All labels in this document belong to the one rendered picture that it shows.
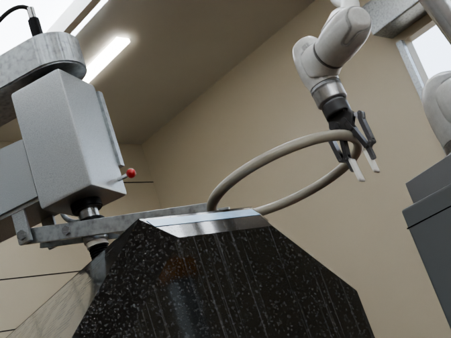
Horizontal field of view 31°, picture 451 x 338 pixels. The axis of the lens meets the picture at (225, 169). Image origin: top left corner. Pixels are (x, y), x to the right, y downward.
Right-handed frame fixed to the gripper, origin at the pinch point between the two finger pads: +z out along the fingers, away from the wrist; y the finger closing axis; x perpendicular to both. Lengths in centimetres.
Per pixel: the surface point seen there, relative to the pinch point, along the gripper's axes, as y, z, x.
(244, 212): 23.5, 2.5, 28.4
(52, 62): 72, -79, 23
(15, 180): 97, -48, 30
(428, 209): -0.9, 13.0, -26.9
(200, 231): 24, 8, 49
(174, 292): 28, 21, 61
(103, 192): 77, -34, 16
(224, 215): 25.2, 2.6, 35.1
